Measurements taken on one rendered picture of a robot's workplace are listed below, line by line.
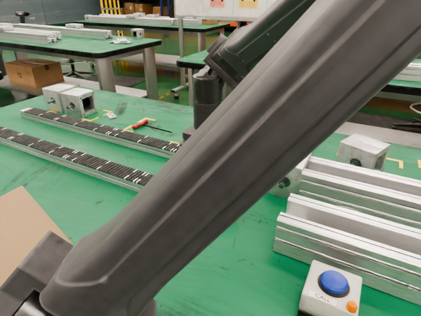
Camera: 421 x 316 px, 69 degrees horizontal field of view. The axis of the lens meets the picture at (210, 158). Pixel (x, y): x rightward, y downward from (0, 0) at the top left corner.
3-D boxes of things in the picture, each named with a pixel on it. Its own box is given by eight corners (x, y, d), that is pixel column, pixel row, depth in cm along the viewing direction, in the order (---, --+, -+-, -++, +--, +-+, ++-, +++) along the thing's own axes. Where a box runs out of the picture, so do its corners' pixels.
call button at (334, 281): (316, 291, 48) (319, 283, 47) (322, 273, 51) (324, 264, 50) (344, 303, 46) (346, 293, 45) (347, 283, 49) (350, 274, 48)
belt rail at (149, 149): (22, 116, 128) (19, 110, 126) (31, 114, 131) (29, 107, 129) (230, 175, 88) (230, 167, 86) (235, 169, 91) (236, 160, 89)
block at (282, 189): (259, 196, 79) (262, 164, 74) (274, 174, 88) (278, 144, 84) (294, 207, 75) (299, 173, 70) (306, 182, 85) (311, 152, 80)
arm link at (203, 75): (190, 73, 55) (221, 74, 55) (196, 65, 61) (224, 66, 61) (190, 109, 59) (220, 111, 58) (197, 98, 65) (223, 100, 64)
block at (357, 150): (329, 173, 89) (335, 143, 84) (348, 160, 95) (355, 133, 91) (362, 188, 82) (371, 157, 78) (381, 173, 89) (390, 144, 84)
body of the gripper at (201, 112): (232, 128, 67) (233, 95, 63) (210, 147, 59) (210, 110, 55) (205, 123, 69) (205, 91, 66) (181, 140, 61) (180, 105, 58)
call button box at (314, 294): (296, 318, 50) (301, 292, 47) (309, 275, 57) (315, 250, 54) (348, 342, 46) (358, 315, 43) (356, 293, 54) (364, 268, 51)
